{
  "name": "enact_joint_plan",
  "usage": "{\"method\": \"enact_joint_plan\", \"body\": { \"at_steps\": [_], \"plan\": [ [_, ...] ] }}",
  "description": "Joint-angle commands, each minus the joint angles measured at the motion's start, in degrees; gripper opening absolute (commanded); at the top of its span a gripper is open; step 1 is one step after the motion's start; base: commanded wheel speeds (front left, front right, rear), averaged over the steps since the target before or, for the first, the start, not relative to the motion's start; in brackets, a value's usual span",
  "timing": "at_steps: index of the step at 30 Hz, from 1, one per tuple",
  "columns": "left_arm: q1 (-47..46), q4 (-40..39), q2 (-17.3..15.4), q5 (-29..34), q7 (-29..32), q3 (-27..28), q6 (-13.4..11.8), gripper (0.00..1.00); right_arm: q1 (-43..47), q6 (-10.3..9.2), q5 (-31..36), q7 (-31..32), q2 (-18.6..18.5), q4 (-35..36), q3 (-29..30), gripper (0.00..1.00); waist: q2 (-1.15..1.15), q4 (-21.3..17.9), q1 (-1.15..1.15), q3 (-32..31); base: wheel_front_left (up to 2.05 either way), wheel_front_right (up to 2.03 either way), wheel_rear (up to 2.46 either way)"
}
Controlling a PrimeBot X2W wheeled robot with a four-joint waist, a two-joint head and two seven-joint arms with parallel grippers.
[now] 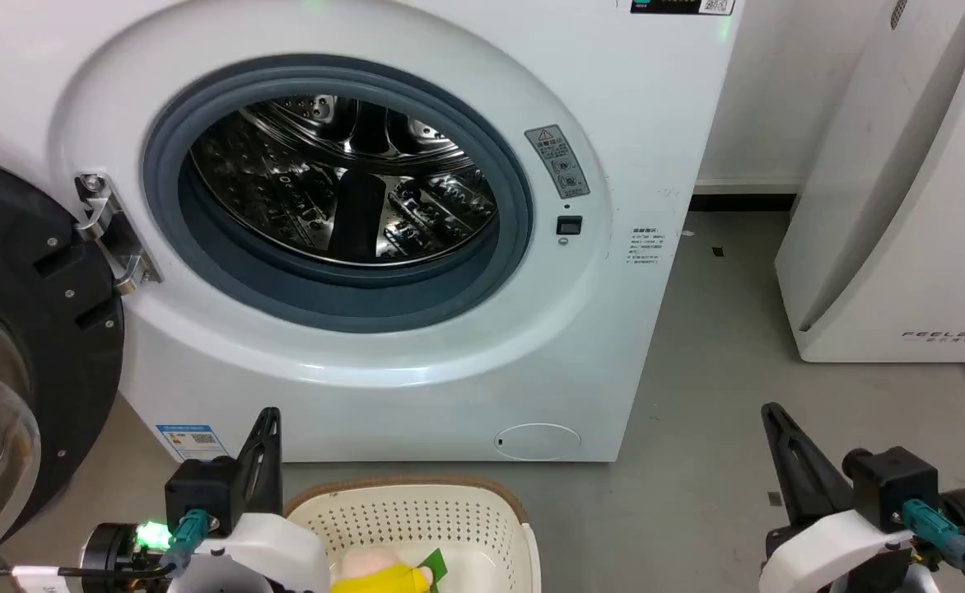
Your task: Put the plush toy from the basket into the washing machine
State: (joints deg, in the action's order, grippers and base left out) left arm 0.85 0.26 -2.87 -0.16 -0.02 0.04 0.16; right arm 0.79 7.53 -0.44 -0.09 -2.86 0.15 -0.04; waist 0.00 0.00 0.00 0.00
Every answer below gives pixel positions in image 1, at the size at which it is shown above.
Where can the blue energy label sticker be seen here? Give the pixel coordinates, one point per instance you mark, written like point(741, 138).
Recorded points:
point(191, 441)

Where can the metal washing machine door hinge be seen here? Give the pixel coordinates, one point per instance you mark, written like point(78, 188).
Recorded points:
point(112, 231)

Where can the white front-load washing machine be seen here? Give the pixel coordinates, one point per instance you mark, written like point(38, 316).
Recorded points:
point(631, 123)

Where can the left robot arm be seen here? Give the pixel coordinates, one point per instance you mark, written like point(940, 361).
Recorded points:
point(112, 548)

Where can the stainless steel washing machine drum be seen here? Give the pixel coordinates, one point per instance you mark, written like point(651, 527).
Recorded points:
point(318, 189)

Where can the black round washer door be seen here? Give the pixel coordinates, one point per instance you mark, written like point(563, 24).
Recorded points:
point(46, 329)

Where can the oval drain filter cover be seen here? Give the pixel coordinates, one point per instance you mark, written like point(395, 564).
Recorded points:
point(537, 441)

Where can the grey warning sticker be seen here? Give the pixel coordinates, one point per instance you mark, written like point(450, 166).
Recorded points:
point(558, 161)

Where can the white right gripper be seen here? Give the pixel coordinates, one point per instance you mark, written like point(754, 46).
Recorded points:
point(836, 552)

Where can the white air purifier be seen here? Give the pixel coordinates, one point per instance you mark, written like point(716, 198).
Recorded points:
point(919, 206)

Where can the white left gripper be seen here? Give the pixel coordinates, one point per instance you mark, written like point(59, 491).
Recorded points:
point(268, 552)

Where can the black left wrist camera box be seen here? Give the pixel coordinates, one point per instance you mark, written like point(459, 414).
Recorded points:
point(202, 490)

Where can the cream perforated laundry basket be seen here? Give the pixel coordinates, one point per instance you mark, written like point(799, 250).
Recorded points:
point(417, 519)

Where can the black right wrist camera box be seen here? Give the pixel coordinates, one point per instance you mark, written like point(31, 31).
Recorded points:
point(890, 486)

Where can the grey rubber door gasket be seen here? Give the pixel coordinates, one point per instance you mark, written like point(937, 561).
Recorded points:
point(227, 272)

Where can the yellow pink plush toy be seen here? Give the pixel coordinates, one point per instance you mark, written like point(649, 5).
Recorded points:
point(384, 575)

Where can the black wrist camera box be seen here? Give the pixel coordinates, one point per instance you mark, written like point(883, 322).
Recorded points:
point(890, 486)
point(202, 490)

